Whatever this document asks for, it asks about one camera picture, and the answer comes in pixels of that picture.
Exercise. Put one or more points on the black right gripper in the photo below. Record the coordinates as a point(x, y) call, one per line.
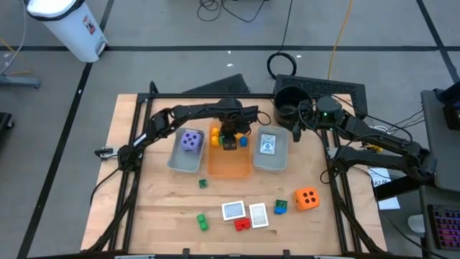
point(305, 115)

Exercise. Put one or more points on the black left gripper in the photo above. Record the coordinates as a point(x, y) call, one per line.
point(233, 126)

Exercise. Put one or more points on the blue toy block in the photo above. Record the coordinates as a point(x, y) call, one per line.
point(244, 141)
point(279, 211)

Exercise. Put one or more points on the orange translucent plastic bin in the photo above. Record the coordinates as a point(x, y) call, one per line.
point(230, 165)

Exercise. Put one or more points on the teal framed card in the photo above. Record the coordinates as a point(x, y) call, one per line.
point(267, 144)

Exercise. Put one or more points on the purple foam die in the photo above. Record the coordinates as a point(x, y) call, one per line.
point(191, 142)

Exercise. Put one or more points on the orange foam die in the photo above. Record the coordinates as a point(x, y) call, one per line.
point(306, 199)

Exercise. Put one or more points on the dark green studded block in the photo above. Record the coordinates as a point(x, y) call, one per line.
point(281, 204)

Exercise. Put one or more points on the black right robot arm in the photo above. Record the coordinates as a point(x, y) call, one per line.
point(381, 138)

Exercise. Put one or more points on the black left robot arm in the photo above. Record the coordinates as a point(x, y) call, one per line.
point(194, 109)

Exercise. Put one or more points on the black bucket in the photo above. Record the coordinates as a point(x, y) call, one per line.
point(287, 104)

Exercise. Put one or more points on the grey plastic bin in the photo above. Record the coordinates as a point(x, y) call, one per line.
point(270, 162)
point(181, 163)

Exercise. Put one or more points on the small dark green block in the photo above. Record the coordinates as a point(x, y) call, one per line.
point(203, 183)

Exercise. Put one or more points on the black perforated case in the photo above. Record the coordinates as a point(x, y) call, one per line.
point(345, 88)

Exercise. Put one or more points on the red toy block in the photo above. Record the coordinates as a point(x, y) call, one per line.
point(242, 224)

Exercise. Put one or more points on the light green toy block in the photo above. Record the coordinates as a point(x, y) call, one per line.
point(202, 221)

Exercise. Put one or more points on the white paper sheet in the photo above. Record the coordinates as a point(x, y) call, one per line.
point(390, 204)
point(379, 174)

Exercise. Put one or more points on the black desk leg bar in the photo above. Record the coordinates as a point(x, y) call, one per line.
point(402, 185)

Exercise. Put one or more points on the grey desk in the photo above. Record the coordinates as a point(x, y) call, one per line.
point(442, 158)
point(426, 196)

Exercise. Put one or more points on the white computer mouse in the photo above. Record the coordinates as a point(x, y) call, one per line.
point(417, 223)

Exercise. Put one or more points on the black desk equipment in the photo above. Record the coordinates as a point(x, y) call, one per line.
point(453, 111)

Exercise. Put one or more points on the backlit keyboard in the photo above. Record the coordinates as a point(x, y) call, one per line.
point(445, 226)

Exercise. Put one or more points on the white trash bin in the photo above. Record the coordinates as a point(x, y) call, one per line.
point(72, 32)

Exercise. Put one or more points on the grey stand foot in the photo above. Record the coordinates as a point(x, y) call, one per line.
point(21, 81)

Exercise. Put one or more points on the black floor equipment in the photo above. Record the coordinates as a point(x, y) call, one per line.
point(4, 124)

